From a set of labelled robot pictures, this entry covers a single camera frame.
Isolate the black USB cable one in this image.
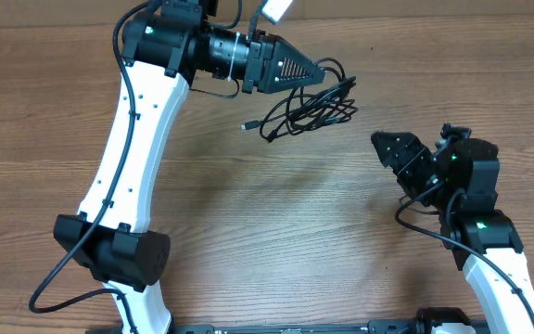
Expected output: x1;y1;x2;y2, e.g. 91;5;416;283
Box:
259;57;359;144

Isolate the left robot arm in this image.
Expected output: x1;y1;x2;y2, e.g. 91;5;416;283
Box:
53;0;324;333

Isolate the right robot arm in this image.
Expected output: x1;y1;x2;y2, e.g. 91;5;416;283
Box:
371;123;534;333

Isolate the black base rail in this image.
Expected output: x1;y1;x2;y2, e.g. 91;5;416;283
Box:
85;306;499;334

